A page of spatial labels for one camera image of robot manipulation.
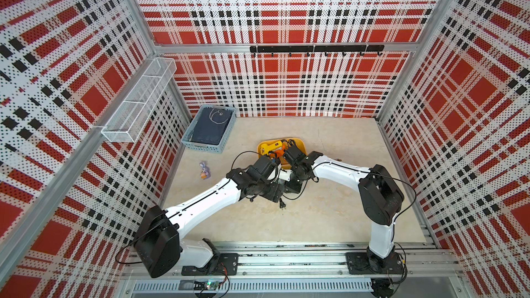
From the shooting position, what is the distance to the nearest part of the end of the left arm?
568mm

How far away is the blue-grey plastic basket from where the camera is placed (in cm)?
106

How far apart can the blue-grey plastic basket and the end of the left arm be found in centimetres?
43
